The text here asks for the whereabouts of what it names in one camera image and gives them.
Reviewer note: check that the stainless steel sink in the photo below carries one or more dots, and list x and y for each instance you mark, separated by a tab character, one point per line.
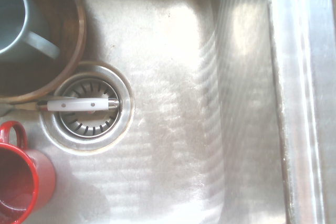
183	103

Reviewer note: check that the round metal drain strainer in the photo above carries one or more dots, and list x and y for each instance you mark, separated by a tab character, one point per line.
89	127

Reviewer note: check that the brown wooden bowl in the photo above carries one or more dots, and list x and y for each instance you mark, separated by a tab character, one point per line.
68	32

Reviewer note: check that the red ceramic mug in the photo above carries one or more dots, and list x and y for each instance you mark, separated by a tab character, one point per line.
23	174

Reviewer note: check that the grey ceramic mug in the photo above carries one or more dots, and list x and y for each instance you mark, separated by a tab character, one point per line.
15	24

